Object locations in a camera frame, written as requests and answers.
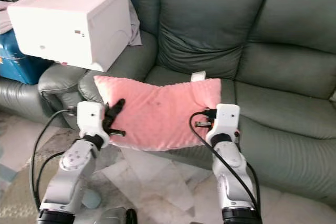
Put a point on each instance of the blue hard suitcase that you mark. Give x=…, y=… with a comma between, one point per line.
x=18, y=64

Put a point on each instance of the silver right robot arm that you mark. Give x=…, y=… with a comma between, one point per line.
x=233, y=182

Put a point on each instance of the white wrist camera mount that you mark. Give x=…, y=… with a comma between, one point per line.
x=226, y=120
x=92, y=120

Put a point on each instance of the pink dotted pillow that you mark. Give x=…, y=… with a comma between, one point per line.
x=163, y=111

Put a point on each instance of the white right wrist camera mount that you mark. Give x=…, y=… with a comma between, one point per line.
x=226, y=120

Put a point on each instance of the dark green leather sofa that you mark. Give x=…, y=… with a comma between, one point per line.
x=215, y=24

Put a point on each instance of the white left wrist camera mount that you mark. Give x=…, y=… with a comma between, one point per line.
x=92, y=120

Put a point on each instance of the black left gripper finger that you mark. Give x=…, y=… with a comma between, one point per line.
x=115, y=109

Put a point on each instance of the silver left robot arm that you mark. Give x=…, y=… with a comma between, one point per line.
x=71, y=174

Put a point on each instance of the white plastic storage box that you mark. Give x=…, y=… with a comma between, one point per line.
x=63, y=24

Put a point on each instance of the grey robot leg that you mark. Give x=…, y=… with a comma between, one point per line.
x=118, y=216

